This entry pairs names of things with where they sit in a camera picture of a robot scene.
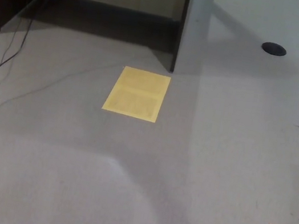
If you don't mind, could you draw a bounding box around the black round floor cover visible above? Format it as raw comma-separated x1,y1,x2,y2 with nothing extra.
260,40,289,58

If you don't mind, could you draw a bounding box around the yellow paper sheet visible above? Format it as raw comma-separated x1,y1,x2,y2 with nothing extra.
100,63,172,125

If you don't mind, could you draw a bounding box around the thin grey cable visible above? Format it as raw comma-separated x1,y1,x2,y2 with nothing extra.
0,43,126,151

